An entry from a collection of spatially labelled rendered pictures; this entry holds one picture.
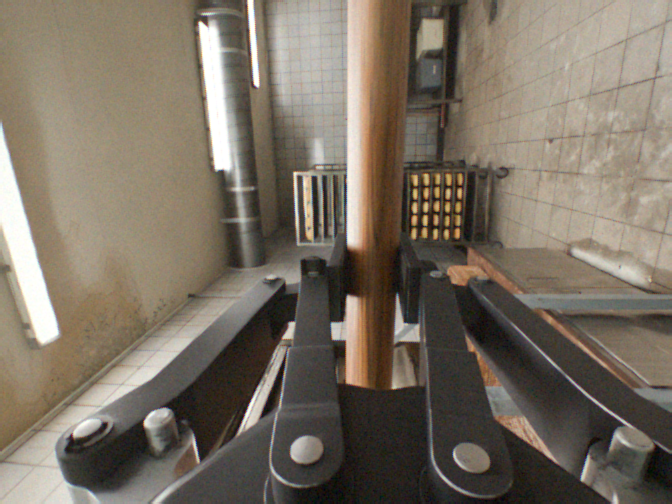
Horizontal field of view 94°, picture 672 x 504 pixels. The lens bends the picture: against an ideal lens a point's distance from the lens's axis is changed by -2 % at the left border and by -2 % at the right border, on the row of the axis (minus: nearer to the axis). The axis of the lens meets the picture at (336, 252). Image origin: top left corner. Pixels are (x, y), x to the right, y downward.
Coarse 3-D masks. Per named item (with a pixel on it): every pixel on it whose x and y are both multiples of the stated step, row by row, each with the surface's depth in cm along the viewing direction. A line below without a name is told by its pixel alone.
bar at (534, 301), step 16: (528, 304) 106; (544, 304) 106; (560, 304) 105; (576, 304) 105; (592, 304) 105; (608, 304) 104; (624, 304) 104; (640, 304) 103; (656, 304) 103; (400, 336) 115; (496, 400) 62; (512, 400) 62; (656, 400) 60
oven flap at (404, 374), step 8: (408, 344) 183; (400, 352) 180; (408, 352) 174; (400, 360) 174; (408, 360) 168; (400, 368) 167; (408, 368) 165; (392, 376) 164; (400, 376) 162; (408, 376) 159; (416, 376) 159; (392, 384) 158; (400, 384) 156; (408, 384) 154; (416, 384) 149
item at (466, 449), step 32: (448, 288) 13; (448, 320) 11; (448, 352) 8; (448, 384) 7; (480, 384) 7; (448, 416) 6; (480, 416) 6; (448, 448) 5; (480, 448) 5; (448, 480) 5; (480, 480) 5; (512, 480) 5
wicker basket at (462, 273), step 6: (450, 270) 170; (456, 270) 164; (462, 270) 165; (468, 270) 165; (474, 270) 163; (480, 270) 164; (450, 276) 172; (456, 276) 157; (462, 276) 156; (468, 276) 156; (474, 276) 156; (486, 276) 155; (456, 282) 173; (462, 282) 148; (468, 348) 168; (474, 348) 123; (486, 366) 125
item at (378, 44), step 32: (352, 0) 15; (384, 0) 14; (352, 32) 15; (384, 32) 14; (352, 64) 15; (384, 64) 15; (352, 96) 16; (384, 96) 15; (352, 128) 16; (384, 128) 16; (352, 160) 17; (384, 160) 16; (352, 192) 17; (384, 192) 16; (352, 224) 17; (384, 224) 17; (352, 256) 18; (384, 256) 17; (352, 288) 18; (384, 288) 18; (352, 320) 19; (384, 320) 19; (352, 352) 20; (384, 352) 19; (384, 384) 20
